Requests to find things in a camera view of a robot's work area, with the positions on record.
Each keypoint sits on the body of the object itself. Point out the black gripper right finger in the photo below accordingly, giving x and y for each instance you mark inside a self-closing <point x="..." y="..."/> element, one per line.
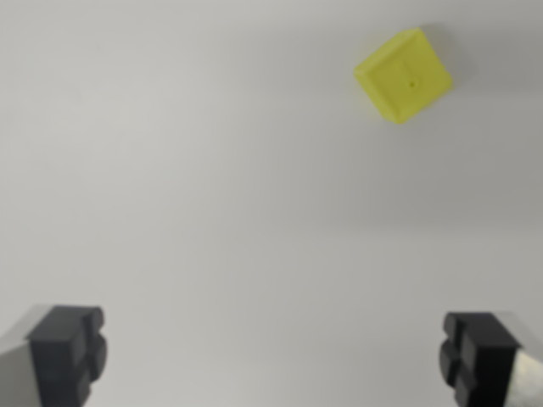
<point x="483" y="364"/>

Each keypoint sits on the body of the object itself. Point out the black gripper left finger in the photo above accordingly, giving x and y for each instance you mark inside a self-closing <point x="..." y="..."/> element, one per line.
<point x="59" y="360"/>

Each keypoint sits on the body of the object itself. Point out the yellow cube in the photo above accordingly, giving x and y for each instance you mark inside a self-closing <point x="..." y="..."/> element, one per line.
<point x="403" y="76"/>

